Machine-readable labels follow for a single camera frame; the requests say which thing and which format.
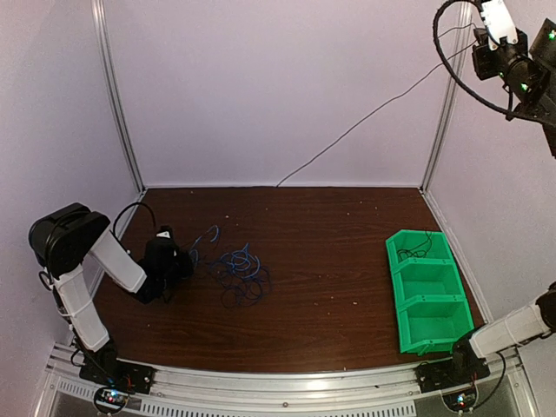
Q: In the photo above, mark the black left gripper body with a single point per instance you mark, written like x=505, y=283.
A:
x=183, y=270

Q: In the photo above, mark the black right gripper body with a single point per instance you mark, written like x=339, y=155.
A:
x=523, y=73

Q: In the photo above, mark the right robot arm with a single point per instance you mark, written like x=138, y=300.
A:
x=536, y=319

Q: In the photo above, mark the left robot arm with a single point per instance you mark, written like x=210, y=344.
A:
x=63, y=239

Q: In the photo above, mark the green three-compartment bin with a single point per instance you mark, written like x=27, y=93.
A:
x=431, y=305

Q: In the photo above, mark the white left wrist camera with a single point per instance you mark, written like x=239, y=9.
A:
x=166, y=232

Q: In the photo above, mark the right aluminium corner post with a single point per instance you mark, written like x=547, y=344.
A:
x=456, y=45

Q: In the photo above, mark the aluminium corner post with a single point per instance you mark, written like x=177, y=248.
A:
x=115, y=100
x=456, y=45

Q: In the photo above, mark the front aluminium rail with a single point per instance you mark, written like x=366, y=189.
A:
x=386, y=391

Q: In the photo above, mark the left aluminium corner post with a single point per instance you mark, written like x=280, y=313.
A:
x=115, y=100

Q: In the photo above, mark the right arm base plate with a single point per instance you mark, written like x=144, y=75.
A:
x=455, y=380

